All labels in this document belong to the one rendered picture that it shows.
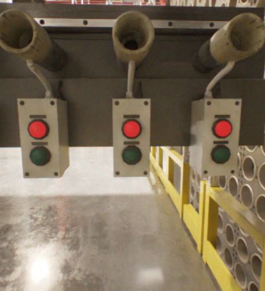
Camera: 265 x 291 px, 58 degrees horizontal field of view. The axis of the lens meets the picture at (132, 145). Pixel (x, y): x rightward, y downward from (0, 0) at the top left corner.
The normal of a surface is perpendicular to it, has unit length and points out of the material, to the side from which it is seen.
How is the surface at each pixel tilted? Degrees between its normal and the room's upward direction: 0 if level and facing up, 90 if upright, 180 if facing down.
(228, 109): 90
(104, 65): 90
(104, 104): 90
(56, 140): 90
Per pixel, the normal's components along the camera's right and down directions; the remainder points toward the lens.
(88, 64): 0.04, 0.15
